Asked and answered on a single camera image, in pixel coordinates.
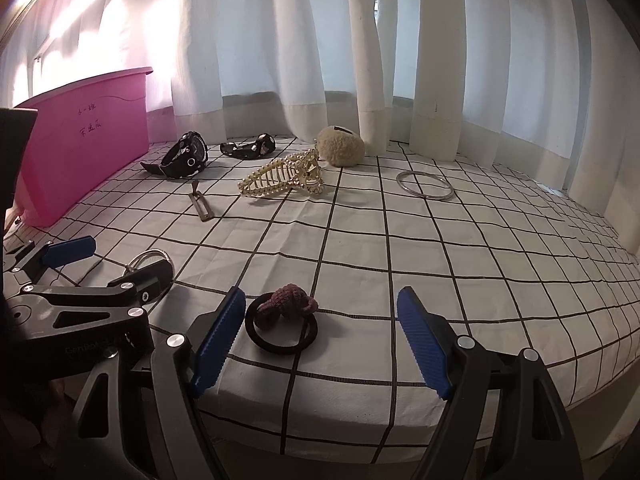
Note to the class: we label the black printed hair clip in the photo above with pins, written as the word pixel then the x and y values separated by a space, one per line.
pixel 247 147

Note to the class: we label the black wrist watch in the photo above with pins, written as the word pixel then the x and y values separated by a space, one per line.
pixel 185 157

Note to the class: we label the white checked cloth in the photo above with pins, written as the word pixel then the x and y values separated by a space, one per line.
pixel 400 285

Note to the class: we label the brown snap hair clip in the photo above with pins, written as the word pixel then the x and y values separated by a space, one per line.
pixel 200 205

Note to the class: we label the white curtain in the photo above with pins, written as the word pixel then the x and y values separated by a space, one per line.
pixel 300 35

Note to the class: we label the gold claw hair clip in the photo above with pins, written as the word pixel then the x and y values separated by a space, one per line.
pixel 280 175

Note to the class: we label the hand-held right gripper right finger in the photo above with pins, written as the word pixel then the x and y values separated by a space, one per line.
pixel 425 345

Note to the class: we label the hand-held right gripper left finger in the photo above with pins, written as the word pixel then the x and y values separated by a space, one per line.
pixel 217 345

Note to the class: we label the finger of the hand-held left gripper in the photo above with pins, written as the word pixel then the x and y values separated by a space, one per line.
pixel 145 280
pixel 70 250

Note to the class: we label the silver bangle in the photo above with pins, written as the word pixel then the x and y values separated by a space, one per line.
pixel 399 180
pixel 150 252

